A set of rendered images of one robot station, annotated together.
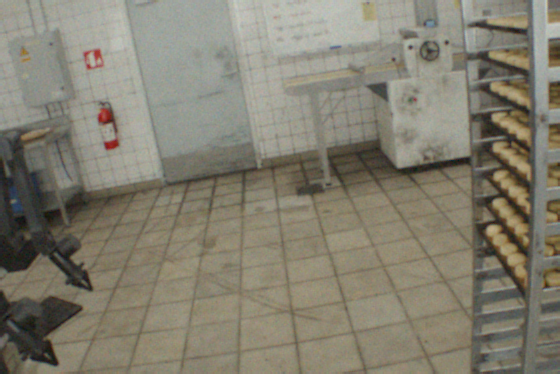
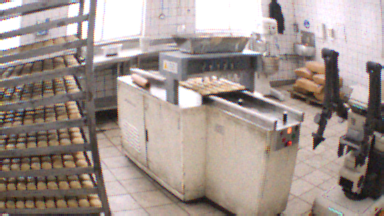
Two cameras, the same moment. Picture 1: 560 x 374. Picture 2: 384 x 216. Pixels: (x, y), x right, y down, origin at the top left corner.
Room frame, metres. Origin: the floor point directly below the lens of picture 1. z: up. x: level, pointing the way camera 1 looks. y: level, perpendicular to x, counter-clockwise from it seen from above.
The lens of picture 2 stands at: (2.58, -0.89, 1.61)
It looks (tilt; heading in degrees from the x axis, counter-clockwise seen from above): 16 degrees down; 151
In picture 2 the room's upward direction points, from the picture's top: straight up
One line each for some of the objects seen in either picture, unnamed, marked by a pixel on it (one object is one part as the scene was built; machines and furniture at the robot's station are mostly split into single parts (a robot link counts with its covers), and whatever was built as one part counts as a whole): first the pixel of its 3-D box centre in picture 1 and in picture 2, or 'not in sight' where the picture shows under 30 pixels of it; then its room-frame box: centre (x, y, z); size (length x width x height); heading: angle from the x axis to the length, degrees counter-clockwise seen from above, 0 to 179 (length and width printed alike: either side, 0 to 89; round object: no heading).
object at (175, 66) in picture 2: not in sight; (213, 73); (-0.03, 0.73, 1.01); 0.72 x 0.33 x 0.34; 92
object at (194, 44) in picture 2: not in sight; (212, 42); (-0.03, 0.73, 1.25); 0.56 x 0.29 x 0.14; 92
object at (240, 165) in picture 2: not in sight; (251, 165); (0.48, 0.75, 0.45); 0.70 x 0.34 x 0.90; 2
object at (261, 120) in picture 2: not in sight; (188, 90); (-0.13, 0.58, 0.87); 2.01 x 0.03 x 0.07; 2
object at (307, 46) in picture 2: not in sight; (306, 44); (-2.48, 4.49, 0.93); 0.99 x 0.38 x 1.09; 0
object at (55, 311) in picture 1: (31, 325); not in sight; (2.64, 1.77, 0.01); 0.60 x 0.40 x 0.03; 147
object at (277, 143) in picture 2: not in sight; (287, 136); (0.84, 0.76, 0.77); 0.24 x 0.04 x 0.14; 92
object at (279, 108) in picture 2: not in sight; (220, 86); (-0.14, 0.87, 0.87); 2.01 x 0.03 x 0.07; 2
